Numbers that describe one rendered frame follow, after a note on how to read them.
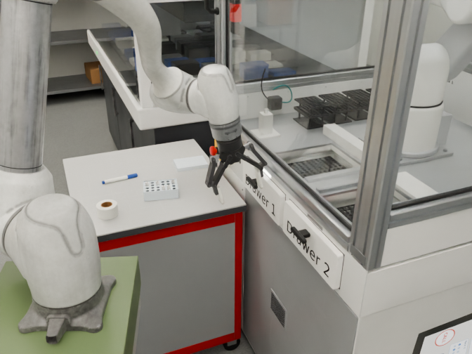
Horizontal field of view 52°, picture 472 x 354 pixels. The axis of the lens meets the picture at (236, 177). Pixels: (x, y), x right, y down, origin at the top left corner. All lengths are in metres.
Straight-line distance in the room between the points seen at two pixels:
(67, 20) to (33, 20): 4.37
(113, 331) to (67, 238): 0.24
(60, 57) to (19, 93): 4.42
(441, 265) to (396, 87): 0.54
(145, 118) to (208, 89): 0.95
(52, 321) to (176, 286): 0.78
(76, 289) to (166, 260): 0.69
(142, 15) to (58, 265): 0.55
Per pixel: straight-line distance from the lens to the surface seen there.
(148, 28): 1.13
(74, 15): 5.51
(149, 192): 1.75
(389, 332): 1.39
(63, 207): 1.07
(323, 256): 1.30
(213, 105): 1.33
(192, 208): 1.71
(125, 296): 1.22
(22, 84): 1.15
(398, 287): 1.28
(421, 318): 1.44
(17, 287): 1.32
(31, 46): 1.14
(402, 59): 0.96
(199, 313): 1.97
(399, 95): 0.98
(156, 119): 2.25
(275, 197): 1.49
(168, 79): 1.38
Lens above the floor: 1.66
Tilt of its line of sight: 28 degrees down
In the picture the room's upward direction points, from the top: straight up
